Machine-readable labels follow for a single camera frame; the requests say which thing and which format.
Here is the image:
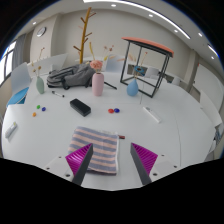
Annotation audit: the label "short ceiling light strip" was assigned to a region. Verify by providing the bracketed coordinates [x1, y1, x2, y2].
[207, 44, 221, 58]

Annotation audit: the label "recessed ceiling spotlights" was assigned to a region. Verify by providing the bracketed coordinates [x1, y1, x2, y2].
[32, 3, 214, 59]

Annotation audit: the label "black frame orange-top side table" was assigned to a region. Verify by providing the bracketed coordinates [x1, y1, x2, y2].
[119, 36, 175, 99]

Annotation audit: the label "green vase with dried flowers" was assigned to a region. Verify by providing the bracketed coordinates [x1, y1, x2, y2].
[31, 47, 46, 95]

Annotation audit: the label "blue vase with dried stems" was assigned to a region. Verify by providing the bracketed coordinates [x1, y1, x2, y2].
[126, 49, 149, 98]

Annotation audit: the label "grey curtain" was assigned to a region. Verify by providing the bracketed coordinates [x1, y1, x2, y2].
[11, 33, 28, 71]

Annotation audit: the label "yellow wooden coat rack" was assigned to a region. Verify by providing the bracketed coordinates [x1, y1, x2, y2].
[73, 6, 98, 65]

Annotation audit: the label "black and white marker pen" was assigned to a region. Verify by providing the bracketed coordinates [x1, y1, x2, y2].
[51, 90, 66, 99]

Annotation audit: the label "round wall clock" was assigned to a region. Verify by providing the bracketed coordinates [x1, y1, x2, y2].
[36, 26, 47, 38]

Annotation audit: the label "long ceiling light strip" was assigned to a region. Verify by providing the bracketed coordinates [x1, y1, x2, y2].
[83, 0, 191, 40]

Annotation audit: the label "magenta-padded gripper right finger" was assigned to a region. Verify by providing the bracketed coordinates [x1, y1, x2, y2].
[129, 142, 182, 187]

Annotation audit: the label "window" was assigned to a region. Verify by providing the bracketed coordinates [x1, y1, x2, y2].
[0, 41, 18, 86]

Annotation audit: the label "striped pink grey towel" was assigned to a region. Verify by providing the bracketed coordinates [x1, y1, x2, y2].
[67, 125, 120, 175]

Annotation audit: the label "black rectangular eraser box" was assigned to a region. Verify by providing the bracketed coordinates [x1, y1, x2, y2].
[69, 98, 92, 118]

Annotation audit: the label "pink vase with flowers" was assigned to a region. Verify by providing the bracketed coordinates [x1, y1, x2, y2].
[88, 41, 116, 98]

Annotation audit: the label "grey backpack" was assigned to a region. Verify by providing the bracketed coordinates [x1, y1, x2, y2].
[46, 63, 96, 90]

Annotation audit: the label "white chair with blue seat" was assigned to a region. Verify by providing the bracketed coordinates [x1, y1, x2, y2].
[6, 62, 33, 107]

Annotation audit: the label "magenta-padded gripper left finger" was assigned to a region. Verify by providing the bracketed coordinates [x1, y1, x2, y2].
[43, 143, 94, 186]

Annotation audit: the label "white slim remote control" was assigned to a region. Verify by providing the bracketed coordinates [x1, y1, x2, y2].
[142, 105, 163, 124]

